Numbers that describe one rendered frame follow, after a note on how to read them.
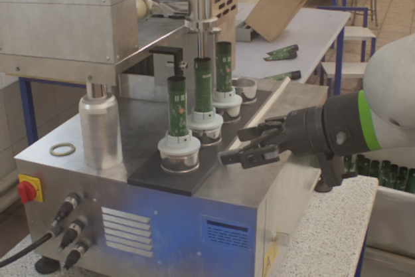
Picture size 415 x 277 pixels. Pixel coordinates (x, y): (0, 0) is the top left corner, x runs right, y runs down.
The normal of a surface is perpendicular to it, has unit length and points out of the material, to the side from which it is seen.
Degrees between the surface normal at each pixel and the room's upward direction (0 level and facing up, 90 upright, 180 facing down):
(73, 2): 90
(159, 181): 0
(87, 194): 90
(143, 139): 0
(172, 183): 0
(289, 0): 90
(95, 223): 90
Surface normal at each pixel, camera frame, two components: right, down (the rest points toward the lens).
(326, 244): -0.02, -0.91
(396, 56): -0.50, -0.50
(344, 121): -0.49, -0.06
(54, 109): 0.92, 0.14
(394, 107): -0.47, 0.59
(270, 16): -0.39, 0.38
